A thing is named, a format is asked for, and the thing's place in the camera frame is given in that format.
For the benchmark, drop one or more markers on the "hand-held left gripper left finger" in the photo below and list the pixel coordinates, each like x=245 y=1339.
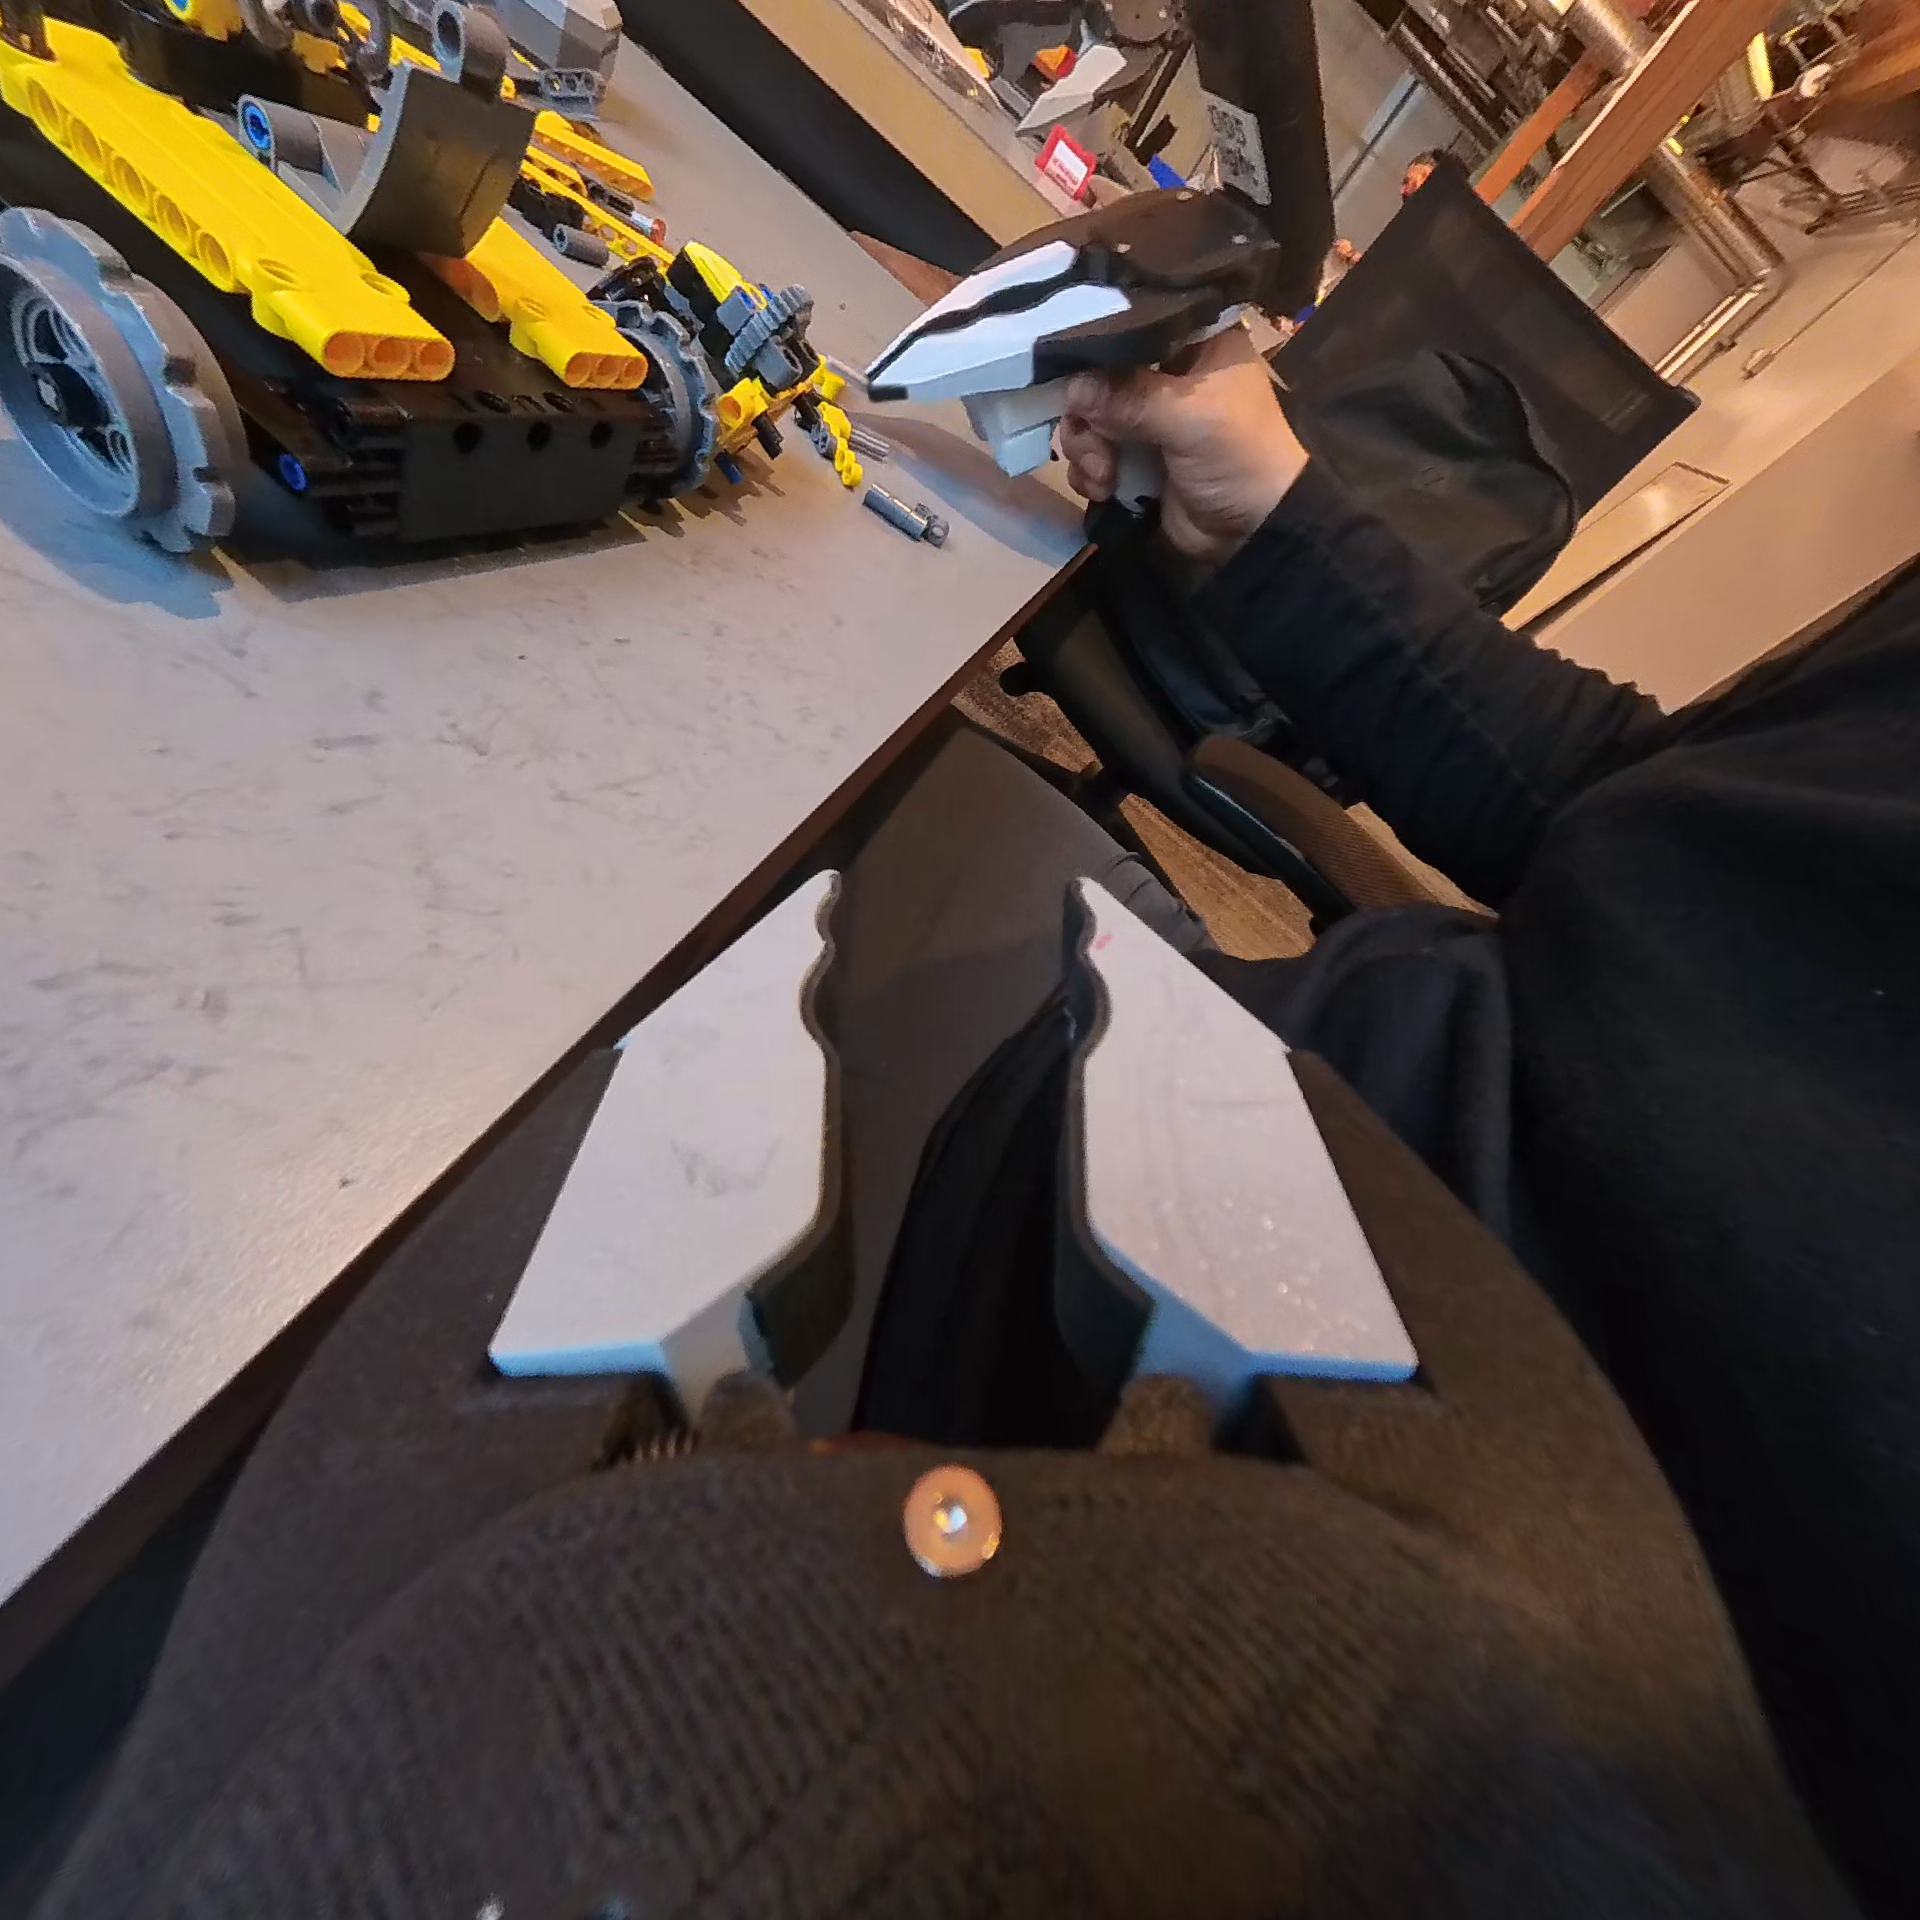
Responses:
x=676 y=1200

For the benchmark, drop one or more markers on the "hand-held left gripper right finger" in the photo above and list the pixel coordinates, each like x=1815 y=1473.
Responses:
x=1247 y=1200

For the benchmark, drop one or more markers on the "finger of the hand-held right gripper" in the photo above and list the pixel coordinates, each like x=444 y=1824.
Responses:
x=1052 y=361
x=1021 y=300

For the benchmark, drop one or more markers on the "small grey axle piece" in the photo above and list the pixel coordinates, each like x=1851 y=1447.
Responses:
x=905 y=515

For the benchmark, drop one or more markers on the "person's right forearm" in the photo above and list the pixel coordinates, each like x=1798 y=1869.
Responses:
x=1411 y=662

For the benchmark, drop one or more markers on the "person's right hand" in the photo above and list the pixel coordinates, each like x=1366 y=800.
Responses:
x=1202 y=451

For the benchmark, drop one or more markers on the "long grey table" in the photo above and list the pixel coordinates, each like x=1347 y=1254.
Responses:
x=871 y=105

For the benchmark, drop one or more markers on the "black office chair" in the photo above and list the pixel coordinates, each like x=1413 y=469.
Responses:
x=1441 y=392

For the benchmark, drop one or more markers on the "person's black top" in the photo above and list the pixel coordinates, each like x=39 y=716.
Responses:
x=1681 y=1081

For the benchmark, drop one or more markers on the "yellow black toy vehicle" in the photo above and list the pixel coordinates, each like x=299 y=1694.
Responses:
x=271 y=300

